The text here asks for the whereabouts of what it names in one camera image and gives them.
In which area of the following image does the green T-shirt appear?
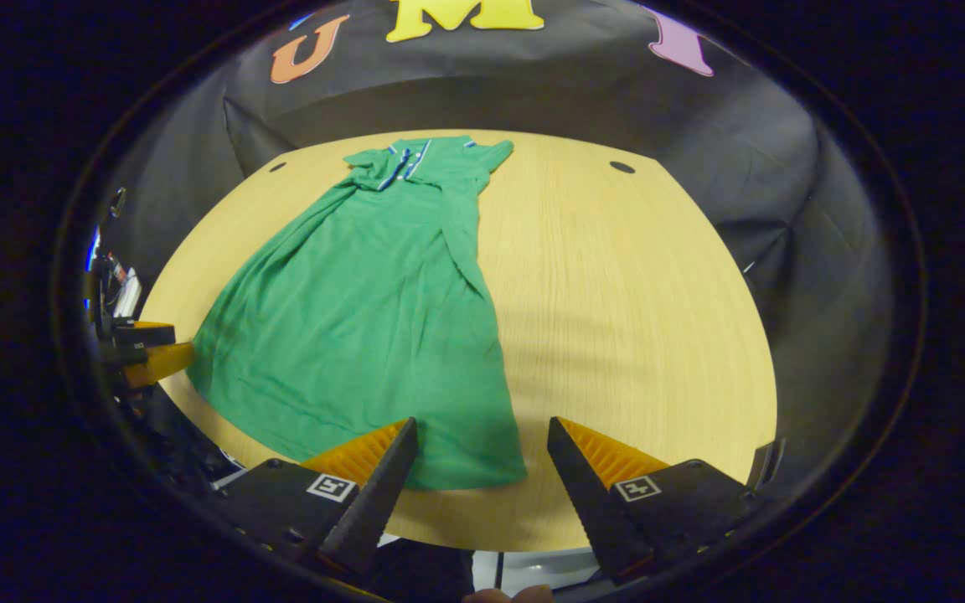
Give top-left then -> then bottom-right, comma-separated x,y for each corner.
187,135 -> 529,492

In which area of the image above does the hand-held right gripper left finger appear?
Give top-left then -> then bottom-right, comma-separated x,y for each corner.
209,416 -> 421,579

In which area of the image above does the white device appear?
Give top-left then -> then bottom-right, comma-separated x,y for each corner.
114,268 -> 144,319

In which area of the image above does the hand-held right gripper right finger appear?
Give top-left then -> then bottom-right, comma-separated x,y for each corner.
546,415 -> 772,586

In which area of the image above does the person's dark clothing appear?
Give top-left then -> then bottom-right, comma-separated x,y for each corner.
361,539 -> 477,602

